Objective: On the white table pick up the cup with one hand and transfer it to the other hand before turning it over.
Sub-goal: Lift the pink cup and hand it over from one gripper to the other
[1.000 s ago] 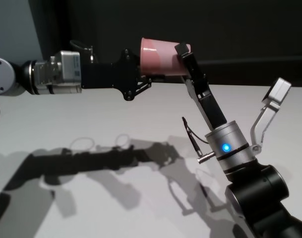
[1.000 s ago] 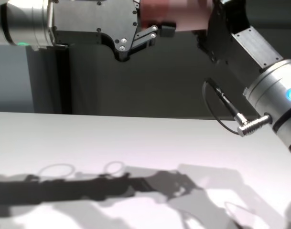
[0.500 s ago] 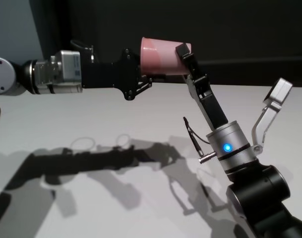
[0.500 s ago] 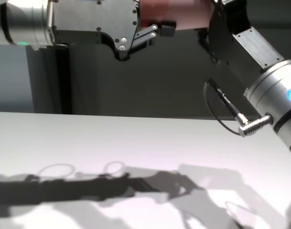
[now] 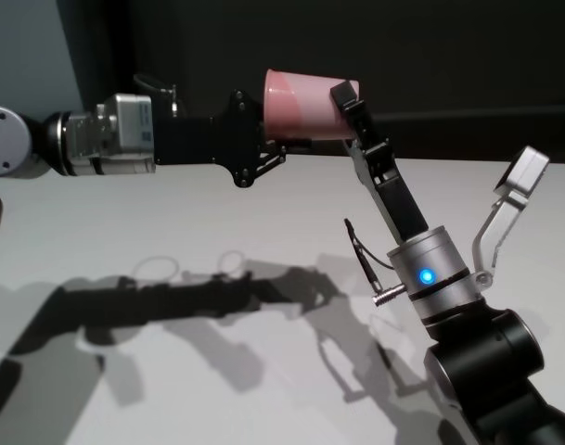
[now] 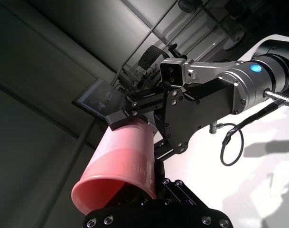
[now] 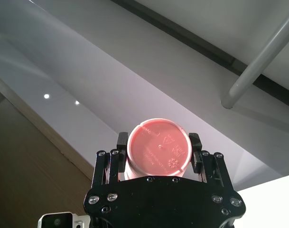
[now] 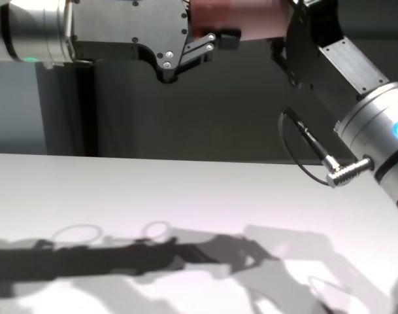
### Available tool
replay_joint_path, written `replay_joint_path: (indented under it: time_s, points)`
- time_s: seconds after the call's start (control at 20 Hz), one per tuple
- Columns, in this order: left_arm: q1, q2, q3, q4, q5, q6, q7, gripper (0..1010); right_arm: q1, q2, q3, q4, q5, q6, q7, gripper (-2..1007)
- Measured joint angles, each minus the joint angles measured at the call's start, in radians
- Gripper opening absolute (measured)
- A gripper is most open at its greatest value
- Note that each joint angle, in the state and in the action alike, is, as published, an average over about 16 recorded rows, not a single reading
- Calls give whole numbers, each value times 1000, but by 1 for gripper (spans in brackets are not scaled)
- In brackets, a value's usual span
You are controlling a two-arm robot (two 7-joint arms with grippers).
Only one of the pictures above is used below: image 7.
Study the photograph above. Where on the brown wooden panel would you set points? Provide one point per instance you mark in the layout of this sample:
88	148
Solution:
28	166

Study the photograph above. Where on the pink plastic cup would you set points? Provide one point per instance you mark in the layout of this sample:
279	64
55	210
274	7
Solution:
158	149

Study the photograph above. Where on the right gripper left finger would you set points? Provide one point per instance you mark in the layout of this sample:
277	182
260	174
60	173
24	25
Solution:
121	142

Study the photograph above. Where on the thick grey horizontal pipe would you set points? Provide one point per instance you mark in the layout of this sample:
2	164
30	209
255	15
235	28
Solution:
253	71

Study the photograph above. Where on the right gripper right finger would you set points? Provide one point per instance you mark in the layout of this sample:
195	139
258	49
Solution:
196	142

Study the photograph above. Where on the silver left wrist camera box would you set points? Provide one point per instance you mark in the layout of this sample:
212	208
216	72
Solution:
55	221

